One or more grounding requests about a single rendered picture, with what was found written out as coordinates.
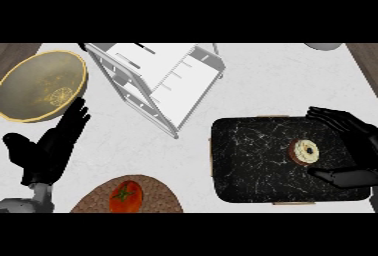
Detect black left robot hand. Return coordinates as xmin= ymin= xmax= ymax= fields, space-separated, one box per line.
xmin=1 ymin=96 xmax=93 ymax=187

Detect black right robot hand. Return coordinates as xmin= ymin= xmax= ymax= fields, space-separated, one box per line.
xmin=304 ymin=106 xmax=378 ymax=190

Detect black marble tray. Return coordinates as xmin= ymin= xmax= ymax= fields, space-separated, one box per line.
xmin=208 ymin=114 xmax=372 ymax=205

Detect gold rimmed grey bowl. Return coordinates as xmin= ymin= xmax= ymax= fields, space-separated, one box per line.
xmin=0 ymin=49 xmax=90 ymax=124

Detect red tomato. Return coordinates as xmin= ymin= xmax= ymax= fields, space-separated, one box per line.
xmin=107 ymin=180 xmax=144 ymax=214

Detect brown woven placemat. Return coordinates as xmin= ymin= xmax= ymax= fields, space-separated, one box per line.
xmin=69 ymin=174 xmax=184 ymax=214

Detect pale grey round object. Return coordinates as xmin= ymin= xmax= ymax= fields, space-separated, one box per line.
xmin=302 ymin=43 xmax=344 ymax=52

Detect white tiered wire basket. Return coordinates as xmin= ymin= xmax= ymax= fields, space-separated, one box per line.
xmin=78 ymin=43 xmax=227 ymax=140

